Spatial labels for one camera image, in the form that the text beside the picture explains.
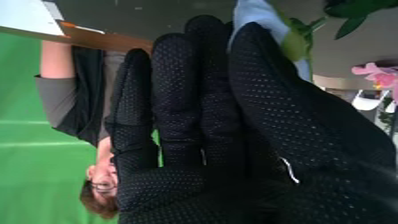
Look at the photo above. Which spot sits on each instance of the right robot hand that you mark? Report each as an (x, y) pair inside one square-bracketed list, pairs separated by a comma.
[(236, 150)]

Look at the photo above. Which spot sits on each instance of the person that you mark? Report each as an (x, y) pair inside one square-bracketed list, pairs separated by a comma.
[(77, 100)]

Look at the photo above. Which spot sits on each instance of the dark mat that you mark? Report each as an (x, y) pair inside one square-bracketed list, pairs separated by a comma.
[(148, 16)]

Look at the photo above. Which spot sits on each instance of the pink flower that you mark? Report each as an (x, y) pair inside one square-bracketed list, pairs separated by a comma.
[(382, 78)]

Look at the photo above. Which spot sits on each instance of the white sheet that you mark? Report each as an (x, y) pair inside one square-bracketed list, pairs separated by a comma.
[(23, 13)]

